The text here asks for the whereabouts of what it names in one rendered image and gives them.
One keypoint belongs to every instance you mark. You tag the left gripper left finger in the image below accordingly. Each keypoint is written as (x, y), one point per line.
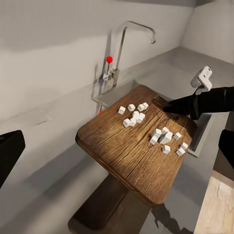
(12, 145)

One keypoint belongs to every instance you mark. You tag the drop in sink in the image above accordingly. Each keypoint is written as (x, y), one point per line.
(165, 79)

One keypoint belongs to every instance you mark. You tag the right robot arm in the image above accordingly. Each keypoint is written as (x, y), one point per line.
(205, 99)

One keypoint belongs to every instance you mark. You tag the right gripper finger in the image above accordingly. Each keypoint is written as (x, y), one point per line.
(181, 109)
(180, 101)

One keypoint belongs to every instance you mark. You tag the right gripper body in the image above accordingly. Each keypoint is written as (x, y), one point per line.
(207, 102)

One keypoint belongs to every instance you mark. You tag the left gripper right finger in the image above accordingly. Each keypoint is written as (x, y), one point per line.
(226, 145)

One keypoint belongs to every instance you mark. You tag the cutting board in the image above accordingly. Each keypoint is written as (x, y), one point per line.
(127, 153)

